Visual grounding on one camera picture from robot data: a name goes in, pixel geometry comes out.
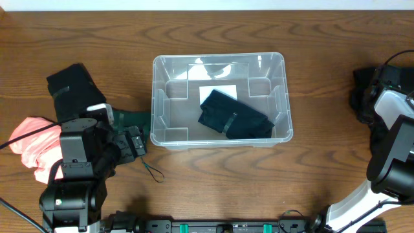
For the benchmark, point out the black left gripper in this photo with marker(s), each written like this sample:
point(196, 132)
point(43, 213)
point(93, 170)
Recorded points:
point(130, 144)

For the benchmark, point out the dark navy taped cloth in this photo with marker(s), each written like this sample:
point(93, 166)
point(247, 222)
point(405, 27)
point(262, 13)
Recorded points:
point(234, 119)

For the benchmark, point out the black cloth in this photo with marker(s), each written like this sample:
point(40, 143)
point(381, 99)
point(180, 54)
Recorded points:
point(73, 91)
point(369, 83)

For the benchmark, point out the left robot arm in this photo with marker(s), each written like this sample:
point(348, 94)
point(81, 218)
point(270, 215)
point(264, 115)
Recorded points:
point(76, 190)

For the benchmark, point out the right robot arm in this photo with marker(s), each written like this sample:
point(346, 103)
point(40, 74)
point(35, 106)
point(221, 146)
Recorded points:
point(382, 99)

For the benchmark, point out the dark green folded cloth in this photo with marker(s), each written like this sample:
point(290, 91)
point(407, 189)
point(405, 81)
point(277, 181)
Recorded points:
point(123, 119)

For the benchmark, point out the clear plastic storage bin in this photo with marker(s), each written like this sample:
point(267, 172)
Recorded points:
point(261, 83)

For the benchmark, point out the pink crumpled cloth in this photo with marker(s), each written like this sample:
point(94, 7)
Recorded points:
point(39, 151)

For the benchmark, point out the white label in bin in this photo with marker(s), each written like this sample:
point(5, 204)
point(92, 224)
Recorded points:
point(228, 90)

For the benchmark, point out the black mounting rail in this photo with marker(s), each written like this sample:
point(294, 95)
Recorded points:
point(130, 223)

